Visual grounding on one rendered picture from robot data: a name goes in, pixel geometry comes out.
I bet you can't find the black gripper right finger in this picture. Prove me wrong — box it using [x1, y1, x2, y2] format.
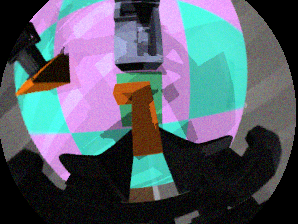
[158, 127, 233, 194]

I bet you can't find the orange l-shaped part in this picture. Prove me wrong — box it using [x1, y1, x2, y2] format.
[113, 81, 164, 156]

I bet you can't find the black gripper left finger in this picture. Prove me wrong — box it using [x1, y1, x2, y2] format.
[59, 129, 134, 202]

